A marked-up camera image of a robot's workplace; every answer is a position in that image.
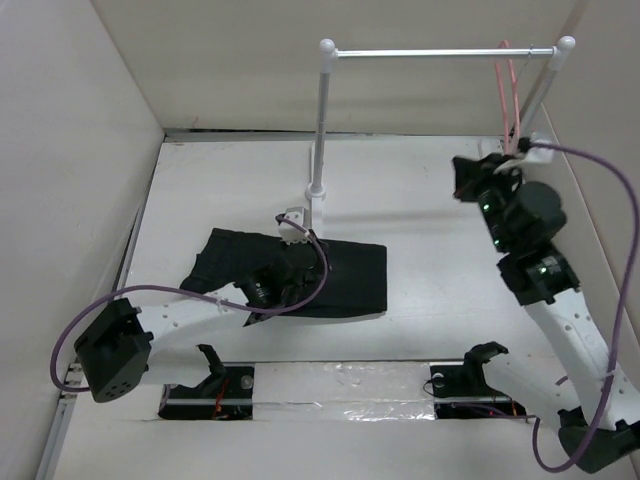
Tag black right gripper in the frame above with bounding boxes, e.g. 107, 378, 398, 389
447, 155, 519, 255

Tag black trousers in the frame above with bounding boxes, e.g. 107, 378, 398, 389
180, 228, 388, 319

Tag pink plastic hanger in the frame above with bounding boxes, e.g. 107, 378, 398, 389
492, 39, 526, 154

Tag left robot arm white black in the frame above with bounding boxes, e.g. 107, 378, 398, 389
74, 237, 330, 403

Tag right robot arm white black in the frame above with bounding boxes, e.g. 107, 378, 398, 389
452, 153, 639, 474

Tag silver foil tape strip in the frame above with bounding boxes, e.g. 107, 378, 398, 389
252, 362, 436, 422

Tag white metal clothes rack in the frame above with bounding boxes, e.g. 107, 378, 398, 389
305, 35, 576, 231

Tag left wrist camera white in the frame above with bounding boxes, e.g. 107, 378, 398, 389
275, 206, 310, 245

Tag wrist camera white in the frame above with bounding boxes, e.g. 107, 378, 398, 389
515, 133, 554, 165
275, 206, 310, 245

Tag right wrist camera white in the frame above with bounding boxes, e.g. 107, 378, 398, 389
515, 133, 554, 165

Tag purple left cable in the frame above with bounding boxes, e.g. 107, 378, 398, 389
49, 214, 331, 392

